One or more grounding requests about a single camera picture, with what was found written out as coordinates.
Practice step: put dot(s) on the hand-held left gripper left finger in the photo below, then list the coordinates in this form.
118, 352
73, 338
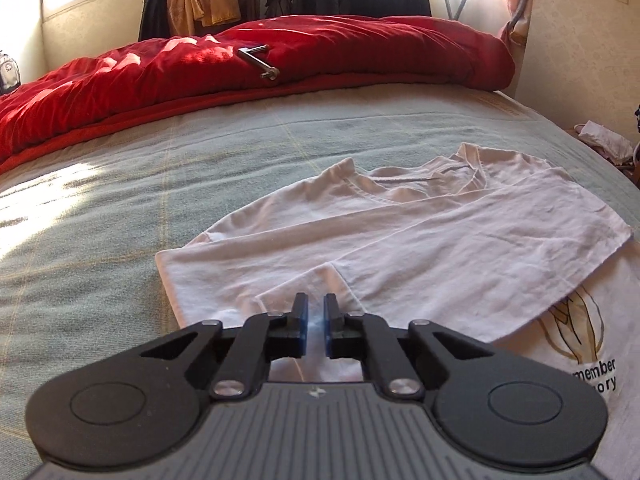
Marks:
301, 330

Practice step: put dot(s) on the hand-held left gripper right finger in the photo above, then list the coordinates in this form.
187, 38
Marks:
329, 330

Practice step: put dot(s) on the white printed t-shirt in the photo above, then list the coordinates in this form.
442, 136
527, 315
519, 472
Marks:
400, 240

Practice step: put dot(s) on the pile of pale clothes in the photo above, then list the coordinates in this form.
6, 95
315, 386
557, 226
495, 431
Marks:
605, 141

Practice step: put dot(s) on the green plaid blanket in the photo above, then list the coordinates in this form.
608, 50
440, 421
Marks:
125, 185

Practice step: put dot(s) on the red quilt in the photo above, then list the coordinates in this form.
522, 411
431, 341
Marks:
350, 50

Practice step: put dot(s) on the orange draped garment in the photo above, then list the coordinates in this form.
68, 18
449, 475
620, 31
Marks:
210, 5

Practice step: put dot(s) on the black draped garment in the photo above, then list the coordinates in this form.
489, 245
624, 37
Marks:
155, 15

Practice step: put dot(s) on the pink curtain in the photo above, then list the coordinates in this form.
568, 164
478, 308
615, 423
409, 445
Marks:
517, 10

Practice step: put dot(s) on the grey backpack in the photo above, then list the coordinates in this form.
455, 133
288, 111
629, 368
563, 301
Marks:
9, 74

